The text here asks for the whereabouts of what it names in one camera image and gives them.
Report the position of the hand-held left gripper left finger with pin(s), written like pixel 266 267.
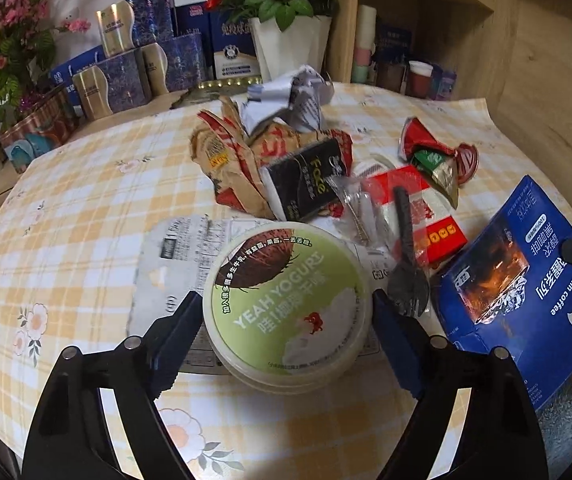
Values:
pixel 176 340

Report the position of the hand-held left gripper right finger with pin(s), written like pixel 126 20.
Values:
pixel 396 340

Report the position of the blue coffee box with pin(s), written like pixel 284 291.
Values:
pixel 516 285

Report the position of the black plastic spoon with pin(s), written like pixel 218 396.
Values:
pixel 406 240

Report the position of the red orange paper box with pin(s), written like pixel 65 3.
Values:
pixel 436 235

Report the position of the green lid yogurt tub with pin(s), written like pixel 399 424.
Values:
pixel 286 310

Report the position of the clear plastic wrapper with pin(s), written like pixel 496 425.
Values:
pixel 361 205

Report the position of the green gold wrapper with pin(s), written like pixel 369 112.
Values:
pixel 441 175

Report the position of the white paper pouch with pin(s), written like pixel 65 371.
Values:
pixel 381 165

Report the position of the black paper box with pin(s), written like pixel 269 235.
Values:
pixel 306 185

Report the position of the brown paper bag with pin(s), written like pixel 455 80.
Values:
pixel 236 170

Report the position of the crushed red can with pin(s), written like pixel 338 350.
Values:
pixel 416 132

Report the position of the grey paper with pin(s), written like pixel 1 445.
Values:
pixel 291 100

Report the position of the grey fleece garment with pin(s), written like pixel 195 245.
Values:
pixel 571 405

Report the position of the yellow checkered floral tablecloth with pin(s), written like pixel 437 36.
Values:
pixel 91 185

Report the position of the light blue small box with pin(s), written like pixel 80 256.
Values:
pixel 446 85

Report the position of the red cup with white lid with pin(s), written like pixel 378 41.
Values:
pixel 420 80

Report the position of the gold rimmed dark tray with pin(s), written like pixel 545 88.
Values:
pixel 216 94

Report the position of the plaid floral tablecloth table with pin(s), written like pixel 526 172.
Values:
pixel 466 35

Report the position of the decorated tin box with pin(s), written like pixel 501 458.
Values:
pixel 41 125

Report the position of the blue gold gift box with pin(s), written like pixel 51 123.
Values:
pixel 121 85
pixel 141 15
pixel 181 65

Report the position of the dark blue shelf box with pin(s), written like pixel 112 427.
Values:
pixel 395 42

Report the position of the blue white badge carton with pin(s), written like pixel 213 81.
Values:
pixel 233 55

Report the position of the flat blue box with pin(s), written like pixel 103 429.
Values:
pixel 73 67

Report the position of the stack of pastel paper cups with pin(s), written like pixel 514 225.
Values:
pixel 365 45

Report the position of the red roses in white pot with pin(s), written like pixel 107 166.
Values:
pixel 291 45

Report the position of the dark blue carton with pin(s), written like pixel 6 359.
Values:
pixel 191 20

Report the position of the pink blossom plant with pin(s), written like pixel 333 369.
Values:
pixel 11 50

